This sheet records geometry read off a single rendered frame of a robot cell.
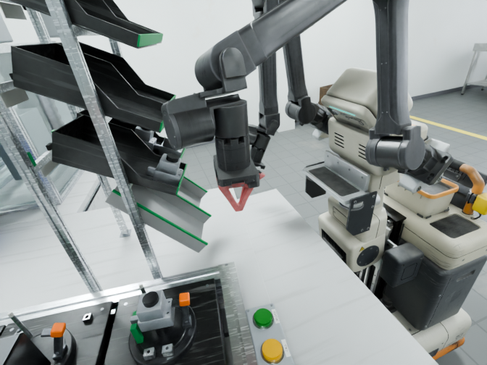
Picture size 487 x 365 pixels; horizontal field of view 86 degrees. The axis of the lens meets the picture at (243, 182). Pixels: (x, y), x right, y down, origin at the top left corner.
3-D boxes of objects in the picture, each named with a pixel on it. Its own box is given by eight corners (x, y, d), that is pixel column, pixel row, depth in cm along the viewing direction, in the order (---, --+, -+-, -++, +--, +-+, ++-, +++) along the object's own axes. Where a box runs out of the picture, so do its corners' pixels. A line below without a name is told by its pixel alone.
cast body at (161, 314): (175, 305, 56) (167, 284, 52) (174, 326, 52) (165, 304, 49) (135, 314, 55) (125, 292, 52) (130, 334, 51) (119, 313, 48)
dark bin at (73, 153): (185, 171, 75) (192, 148, 71) (176, 195, 64) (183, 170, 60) (81, 140, 69) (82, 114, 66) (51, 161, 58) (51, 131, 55)
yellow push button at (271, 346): (278, 341, 55) (278, 335, 54) (285, 361, 51) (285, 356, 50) (260, 345, 54) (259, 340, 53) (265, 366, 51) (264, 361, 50)
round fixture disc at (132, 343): (196, 298, 63) (194, 292, 62) (198, 359, 51) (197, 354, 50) (136, 312, 62) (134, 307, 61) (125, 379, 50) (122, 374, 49)
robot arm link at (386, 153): (427, 144, 63) (404, 143, 68) (406, 126, 58) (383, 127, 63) (414, 179, 63) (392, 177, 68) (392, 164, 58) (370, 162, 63)
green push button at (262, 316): (269, 311, 61) (269, 305, 60) (274, 327, 57) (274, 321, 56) (252, 315, 60) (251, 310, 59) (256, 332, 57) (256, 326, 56)
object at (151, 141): (155, 146, 82) (159, 126, 79) (151, 152, 78) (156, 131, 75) (127, 138, 80) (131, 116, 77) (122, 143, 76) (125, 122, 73)
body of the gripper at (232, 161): (219, 190, 41) (214, 146, 38) (214, 164, 50) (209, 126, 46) (260, 184, 42) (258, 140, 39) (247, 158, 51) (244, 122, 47)
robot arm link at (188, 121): (242, 45, 35) (217, 60, 43) (157, 53, 31) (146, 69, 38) (257, 132, 39) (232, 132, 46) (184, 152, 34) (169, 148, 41)
